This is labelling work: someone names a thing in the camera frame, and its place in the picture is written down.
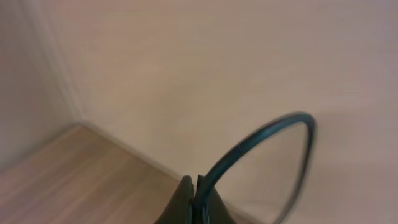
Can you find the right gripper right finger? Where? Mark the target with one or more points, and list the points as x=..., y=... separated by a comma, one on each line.
x=213, y=210

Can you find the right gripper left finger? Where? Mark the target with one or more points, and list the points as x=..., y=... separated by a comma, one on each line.
x=179, y=208

